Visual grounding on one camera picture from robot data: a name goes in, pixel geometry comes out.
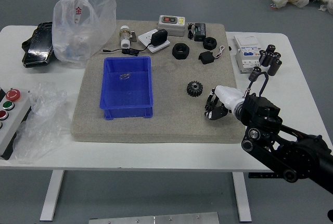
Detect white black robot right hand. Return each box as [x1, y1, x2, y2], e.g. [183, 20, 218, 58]
[203, 85, 246, 121]

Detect large black gear silver hub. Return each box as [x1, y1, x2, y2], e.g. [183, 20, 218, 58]
[186, 80, 204, 98]

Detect blue plastic bin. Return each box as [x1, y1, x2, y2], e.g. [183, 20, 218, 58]
[99, 56, 154, 120]

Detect small black hex nut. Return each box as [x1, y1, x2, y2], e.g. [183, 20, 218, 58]
[202, 36, 217, 51]

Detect large black hex nut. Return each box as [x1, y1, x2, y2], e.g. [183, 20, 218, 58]
[172, 43, 190, 60]

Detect grey push-button control box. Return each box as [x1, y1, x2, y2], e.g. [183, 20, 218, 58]
[0, 86, 32, 161]

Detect white circuit breaker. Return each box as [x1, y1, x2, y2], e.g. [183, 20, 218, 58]
[233, 34, 263, 74]

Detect grey-brown foam mat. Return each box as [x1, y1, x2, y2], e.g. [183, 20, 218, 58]
[70, 20, 246, 144]

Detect black module with green label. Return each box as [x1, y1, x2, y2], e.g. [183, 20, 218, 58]
[187, 22, 208, 42]

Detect black table control panel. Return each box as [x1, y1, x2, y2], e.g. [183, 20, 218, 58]
[248, 172, 275, 179]

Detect black power adapter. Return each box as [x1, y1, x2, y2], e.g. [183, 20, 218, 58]
[151, 29, 169, 47]

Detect white table leg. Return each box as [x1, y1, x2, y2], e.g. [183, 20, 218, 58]
[232, 172, 252, 222]
[39, 170, 65, 221]

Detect brass valve white ends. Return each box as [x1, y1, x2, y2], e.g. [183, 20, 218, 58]
[119, 25, 137, 48]

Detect silver metal plate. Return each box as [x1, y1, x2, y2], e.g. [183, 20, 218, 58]
[88, 211, 220, 224]

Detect white plastic bag red print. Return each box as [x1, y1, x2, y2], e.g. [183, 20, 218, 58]
[52, 0, 117, 69]

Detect crumpled clear plastic bag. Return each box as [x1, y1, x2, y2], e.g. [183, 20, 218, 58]
[11, 82, 71, 164]

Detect black plastic tray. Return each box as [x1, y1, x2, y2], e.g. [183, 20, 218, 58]
[21, 21, 55, 68]

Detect small black module with wires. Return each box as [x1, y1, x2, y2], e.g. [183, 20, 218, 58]
[198, 45, 227, 65]

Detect grey switch box two buttons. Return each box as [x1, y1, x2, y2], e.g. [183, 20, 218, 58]
[158, 15, 186, 37]

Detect white wall socket plate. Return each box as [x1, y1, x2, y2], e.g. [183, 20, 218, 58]
[137, 29, 171, 53]

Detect black adapter cord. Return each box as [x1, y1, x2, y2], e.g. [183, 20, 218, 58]
[99, 42, 154, 56]

